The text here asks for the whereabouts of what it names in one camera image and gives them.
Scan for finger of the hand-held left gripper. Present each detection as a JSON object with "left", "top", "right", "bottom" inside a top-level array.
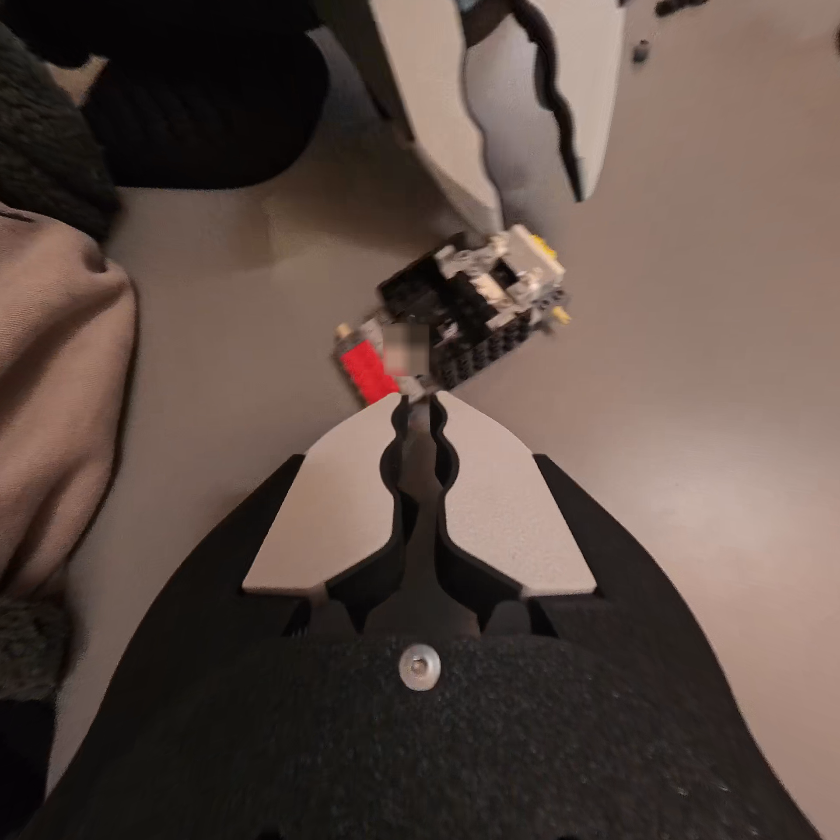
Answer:
[
  {"left": 367, "top": 0, "right": 506, "bottom": 234},
  {"left": 508, "top": 0, "right": 626, "bottom": 203}
]

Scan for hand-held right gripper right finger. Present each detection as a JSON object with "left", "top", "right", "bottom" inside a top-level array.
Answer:
[{"left": 430, "top": 392, "right": 598, "bottom": 597}]

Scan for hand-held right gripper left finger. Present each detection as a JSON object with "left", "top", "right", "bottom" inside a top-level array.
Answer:
[{"left": 243, "top": 392, "right": 403, "bottom": 595}]

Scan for toy brick car model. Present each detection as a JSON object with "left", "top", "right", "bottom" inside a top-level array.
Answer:
[{"left": 333, "top": 223, "right": 573, "bottom": 404}]

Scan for person's left forearm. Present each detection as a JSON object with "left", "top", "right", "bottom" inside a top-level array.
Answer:
[{"left": 0, "top": 0, "right": 330, "bottom": 191}]

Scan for scattered small black pieces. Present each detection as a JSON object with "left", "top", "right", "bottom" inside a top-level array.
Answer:
[{"left": 629, "top": 0, "right": 711, "bottom": 64}]

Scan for beige garment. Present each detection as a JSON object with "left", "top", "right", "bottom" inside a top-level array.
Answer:
[{"left": 0, "top": 200, "right": 140, "bottom": 599}]

